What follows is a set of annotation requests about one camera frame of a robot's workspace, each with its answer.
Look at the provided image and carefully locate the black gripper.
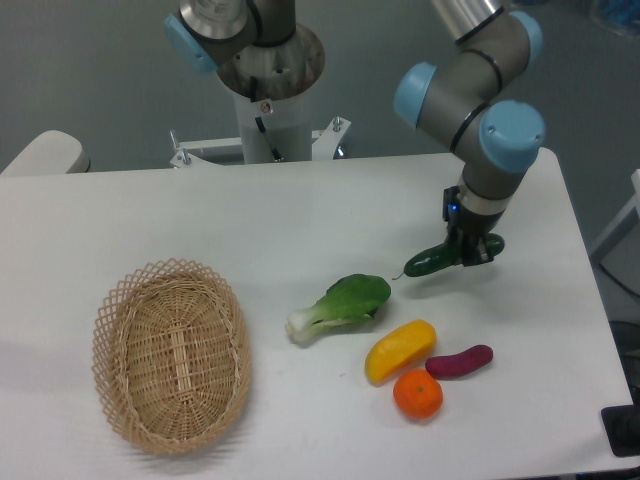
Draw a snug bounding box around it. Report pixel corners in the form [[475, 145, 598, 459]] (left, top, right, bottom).
[[442, 185, 506, 267]]

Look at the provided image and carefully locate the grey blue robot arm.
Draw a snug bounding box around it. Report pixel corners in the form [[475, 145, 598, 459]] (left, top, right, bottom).
[[164, 1, 545, 277]]

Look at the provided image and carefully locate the green bok choy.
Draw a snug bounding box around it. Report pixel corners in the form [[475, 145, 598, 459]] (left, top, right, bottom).
[[285, 274, 391, 344]]

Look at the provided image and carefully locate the yellow mango slice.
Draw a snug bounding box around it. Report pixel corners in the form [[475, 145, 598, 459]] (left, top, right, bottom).
[[364, 319, 437, 385]]

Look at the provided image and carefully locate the purple sweet potato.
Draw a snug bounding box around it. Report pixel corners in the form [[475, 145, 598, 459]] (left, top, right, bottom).
[[425, 345, 494, 379]]

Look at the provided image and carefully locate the orange tangerine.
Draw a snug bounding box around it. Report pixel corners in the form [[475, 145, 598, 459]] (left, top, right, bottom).
[[393, 369, 443, 420]]

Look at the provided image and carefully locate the black device at table edge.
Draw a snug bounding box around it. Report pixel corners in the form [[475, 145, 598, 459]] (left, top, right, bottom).
[[601, 405, 639, 458]]

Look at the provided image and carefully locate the clear container with blue items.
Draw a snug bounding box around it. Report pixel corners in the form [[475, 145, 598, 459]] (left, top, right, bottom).
[[590, 0, 639, 38]]

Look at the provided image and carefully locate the woven wicker basket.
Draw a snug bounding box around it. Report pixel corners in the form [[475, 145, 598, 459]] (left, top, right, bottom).
[[91, 258, 251, 455]]

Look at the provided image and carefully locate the white chair armrest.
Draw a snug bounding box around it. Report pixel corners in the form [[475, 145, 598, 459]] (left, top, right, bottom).
[[1, 130, 91, 178]]

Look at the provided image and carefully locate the white furniture frame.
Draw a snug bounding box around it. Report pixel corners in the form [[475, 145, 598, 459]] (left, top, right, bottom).
[[588, 170, 639, 264]]

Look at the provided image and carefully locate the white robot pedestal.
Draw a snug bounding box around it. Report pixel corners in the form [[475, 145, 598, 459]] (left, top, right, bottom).
[[165, 16, 351, 164]]

